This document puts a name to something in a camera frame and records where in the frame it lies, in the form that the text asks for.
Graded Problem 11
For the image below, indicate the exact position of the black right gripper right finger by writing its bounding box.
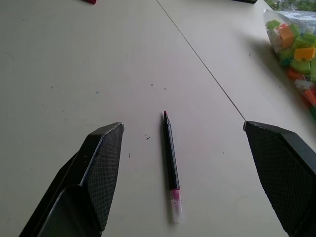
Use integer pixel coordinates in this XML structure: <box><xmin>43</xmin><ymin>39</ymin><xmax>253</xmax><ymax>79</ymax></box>
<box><xmin>243</xmin><ymin>120</ymin><xmax>316</xmax><ymax>237</ymax></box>

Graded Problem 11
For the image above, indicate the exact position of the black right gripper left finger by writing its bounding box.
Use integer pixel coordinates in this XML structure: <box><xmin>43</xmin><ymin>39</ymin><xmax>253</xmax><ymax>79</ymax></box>
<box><xmin>19</xmin><ymin>121</ymin><xmax>125</xmax><ymax>237</ymax></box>

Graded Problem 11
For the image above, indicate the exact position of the black pen with red tip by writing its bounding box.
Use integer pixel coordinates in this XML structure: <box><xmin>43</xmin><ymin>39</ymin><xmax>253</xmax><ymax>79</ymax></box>
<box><xmin>162</xmin><ymin>111</ymin><xmax>183</xmax><ymax>225</ymax></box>

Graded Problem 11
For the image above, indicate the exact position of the clear bag of toy bricks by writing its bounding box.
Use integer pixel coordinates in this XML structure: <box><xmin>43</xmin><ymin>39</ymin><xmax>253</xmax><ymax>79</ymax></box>
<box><xmin>263</xmin><ymin>8</ymin><xmax>316</xmax><ymax>121</ymax></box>

